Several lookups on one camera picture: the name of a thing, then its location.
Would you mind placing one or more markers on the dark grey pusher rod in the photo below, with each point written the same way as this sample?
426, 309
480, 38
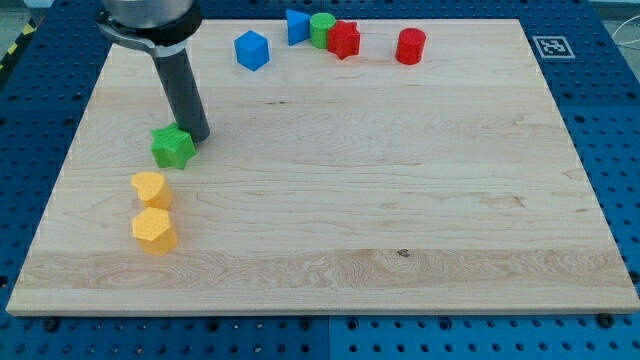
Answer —
182, 93

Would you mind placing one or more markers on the yellow heart block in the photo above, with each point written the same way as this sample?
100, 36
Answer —
153, 189

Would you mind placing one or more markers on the red star block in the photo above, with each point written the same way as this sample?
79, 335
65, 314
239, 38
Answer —
343, 39

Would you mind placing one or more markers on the green star block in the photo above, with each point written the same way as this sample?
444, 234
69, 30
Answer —
172, 147

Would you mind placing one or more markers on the white fiducial marker tag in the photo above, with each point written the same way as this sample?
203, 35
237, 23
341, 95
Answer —
553, 47

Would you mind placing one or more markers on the light wooden board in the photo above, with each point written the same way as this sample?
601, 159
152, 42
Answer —
327, 186

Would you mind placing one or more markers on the blue cube block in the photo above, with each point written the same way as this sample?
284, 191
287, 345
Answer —
252, 50

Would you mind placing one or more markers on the yellow hexagon block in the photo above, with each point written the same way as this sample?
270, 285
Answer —
155, 231

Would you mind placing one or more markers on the green cylinder block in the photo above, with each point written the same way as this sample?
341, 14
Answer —
320, 24

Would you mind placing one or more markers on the blue triangle block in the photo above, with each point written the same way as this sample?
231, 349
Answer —
298, 26

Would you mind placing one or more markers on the red cylinder block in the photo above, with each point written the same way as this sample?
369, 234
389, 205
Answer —
410, 46

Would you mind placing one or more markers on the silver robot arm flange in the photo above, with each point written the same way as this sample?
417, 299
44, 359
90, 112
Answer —
160, 28

